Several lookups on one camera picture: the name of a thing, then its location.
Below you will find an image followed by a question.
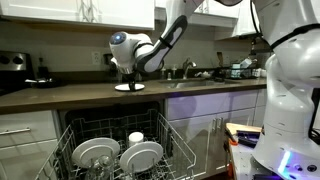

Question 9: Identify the dish drying rack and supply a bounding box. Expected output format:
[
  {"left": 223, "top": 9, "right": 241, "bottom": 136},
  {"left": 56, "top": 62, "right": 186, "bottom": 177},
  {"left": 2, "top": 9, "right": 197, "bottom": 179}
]
[{"left": 221, "top": 58, "right": 261, "bottom": 80}]

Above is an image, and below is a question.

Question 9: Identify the white plate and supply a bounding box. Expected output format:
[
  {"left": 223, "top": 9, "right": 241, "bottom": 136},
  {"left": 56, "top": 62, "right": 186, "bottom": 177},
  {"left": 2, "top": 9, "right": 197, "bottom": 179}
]
[
  {"left": 71, "top": 137, "right": 120, "bottom": 168},
  {"left": 119, "top": 141, "right": 163, "bottom": 173},
  {"left": 115, "top": 83, "right": 145, "bottom": 92}
]

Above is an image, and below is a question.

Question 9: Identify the wire dishwasher rack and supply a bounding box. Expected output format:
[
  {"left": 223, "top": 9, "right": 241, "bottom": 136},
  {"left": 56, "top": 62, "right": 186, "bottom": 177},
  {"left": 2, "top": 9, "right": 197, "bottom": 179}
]
[{"left": 35, "top": 109, "right": 196, "bottom": 180}]

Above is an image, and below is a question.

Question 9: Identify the wall outlet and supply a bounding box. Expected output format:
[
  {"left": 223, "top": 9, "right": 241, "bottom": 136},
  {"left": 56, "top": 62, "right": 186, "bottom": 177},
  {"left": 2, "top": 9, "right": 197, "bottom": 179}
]
[{"left": 91, "top": 51, "right": 101, "bottom": 65}]

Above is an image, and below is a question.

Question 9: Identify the silver toaster oven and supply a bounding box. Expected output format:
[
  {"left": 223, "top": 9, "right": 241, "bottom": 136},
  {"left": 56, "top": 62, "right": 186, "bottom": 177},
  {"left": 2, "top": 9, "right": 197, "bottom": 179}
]
[{"left": 0, "top": 51, "right": 34, "bottom": 91}]

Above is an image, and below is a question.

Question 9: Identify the white drawer front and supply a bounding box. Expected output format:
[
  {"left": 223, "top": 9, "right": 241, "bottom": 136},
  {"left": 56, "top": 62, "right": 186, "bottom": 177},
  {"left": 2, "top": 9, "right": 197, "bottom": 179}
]
[{"left": 0, "top": 111, "right": 57, "bottom": 147}]

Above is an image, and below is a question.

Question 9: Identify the clear glass in rack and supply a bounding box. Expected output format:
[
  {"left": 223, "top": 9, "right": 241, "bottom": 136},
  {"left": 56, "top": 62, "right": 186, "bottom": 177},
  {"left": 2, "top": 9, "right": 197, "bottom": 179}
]
[{"left": 85, "top": 155, "right": 113, "bottom": 180}]

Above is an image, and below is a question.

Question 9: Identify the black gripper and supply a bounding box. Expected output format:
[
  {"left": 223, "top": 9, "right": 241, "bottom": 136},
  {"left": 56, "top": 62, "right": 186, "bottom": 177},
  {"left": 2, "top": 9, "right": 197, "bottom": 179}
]
[{"left": 122, "top": 72, "right": 137, "bottom": 91}]

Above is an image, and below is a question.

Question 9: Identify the white upper cabinet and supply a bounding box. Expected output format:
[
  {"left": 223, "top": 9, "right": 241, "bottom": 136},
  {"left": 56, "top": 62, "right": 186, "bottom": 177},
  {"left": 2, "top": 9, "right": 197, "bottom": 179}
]
[{"left": 0, "top": 0, "right": 155, "bottom": 30}]

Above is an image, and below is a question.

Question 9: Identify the black frying pan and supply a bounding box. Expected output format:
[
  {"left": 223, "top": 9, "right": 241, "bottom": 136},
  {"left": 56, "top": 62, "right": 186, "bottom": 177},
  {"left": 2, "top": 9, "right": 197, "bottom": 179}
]
[{"left": 25, "top": 78, "right": 61, "bottom": 89}]

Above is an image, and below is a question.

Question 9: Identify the steel sink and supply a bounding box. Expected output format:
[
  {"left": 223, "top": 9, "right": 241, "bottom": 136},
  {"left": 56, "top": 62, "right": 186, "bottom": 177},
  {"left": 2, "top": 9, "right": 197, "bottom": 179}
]
[{"left": 161, "top": 79, "right": 234, "bottom": 89}]

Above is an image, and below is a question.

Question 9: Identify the orange handled tool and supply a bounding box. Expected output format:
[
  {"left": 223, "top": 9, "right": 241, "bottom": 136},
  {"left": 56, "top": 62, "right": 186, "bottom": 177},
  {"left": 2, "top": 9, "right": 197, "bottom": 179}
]
[{"left": 225, "top": 128, "right": 238, "bottom": 146}]

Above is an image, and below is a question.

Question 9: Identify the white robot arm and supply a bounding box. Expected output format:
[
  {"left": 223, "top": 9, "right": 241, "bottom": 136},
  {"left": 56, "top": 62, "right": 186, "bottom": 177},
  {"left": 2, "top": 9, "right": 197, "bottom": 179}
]
[{"left": 109, "top": 0, "right": 320, "bottom": 180}]

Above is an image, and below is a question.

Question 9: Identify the white mug in rack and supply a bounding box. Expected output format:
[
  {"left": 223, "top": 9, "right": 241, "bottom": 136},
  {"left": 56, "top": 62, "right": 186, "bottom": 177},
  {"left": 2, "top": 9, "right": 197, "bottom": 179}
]
[{"left": 129, "top": 132, "right": 144, "bottom": 146}]

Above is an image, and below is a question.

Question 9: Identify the chrome faucet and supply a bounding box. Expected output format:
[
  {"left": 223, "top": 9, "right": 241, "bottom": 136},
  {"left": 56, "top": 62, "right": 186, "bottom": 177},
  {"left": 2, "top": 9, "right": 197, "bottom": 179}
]
[{"left": 183, "top": 58, "right": 197, "bottom": 79}]

